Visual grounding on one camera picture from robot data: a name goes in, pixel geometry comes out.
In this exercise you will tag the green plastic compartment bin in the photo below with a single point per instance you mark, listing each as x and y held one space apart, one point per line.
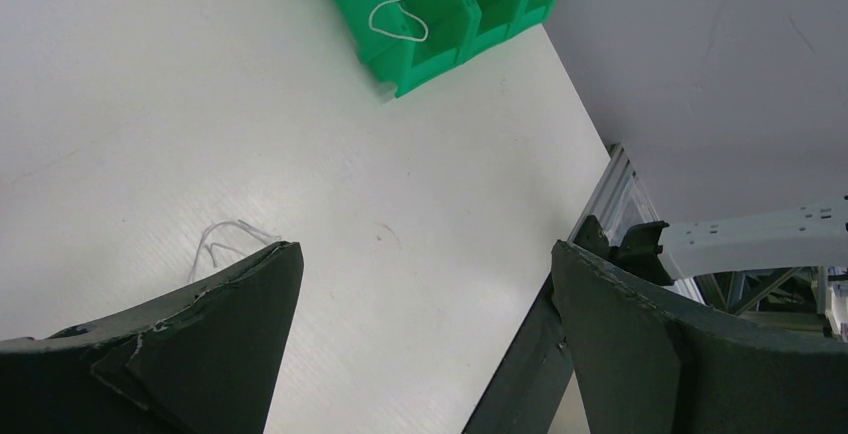
407 43

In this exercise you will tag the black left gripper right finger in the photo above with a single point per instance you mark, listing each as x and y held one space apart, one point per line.
648 360

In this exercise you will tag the aluminium frame rail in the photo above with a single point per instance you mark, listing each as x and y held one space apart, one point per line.
621 226

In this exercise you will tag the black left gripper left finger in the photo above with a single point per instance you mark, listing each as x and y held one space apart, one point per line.
201 359

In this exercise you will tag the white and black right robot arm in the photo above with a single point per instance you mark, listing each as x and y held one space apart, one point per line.
807 236

